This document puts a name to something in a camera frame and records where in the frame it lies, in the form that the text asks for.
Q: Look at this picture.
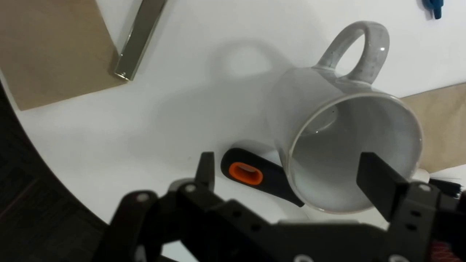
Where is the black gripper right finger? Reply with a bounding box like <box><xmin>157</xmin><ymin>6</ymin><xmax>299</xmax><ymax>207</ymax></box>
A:
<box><xmin>355</xmin><ymin>152</ymin><xmax>466</xmax><ymax>262</ymax></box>

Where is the round white side table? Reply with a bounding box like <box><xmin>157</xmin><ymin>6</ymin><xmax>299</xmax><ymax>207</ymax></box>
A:
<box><xmin>0</xmin><ymin>0</ymin><xmax>466</xmax><ymax>262</ymax></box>

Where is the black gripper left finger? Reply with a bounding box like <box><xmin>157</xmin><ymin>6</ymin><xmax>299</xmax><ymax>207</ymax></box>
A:
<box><xmin>91</xmin><ymin>152</ymin><xmax>292</xmax><ymax>262</ymax></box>

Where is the white ceramic mug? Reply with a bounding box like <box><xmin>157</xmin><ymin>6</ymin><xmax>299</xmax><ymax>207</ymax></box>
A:
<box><xmin>267</xmin><ymin>21</ymin><xmax>423</xmax><ymax>215</ymax></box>

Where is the large brown cardboard piece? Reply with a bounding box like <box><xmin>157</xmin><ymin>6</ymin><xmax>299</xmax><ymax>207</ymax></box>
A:
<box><xmin>0</xmin><ymin>0</ymin><xmax>128</xmax><ymax>113</ymax></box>

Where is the blue pen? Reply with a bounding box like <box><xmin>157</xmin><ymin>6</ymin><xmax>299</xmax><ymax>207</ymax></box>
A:
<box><xmin>419</xmin><ymin>0</ymin><xmax>445</xmax><ymax>21</ymax></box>

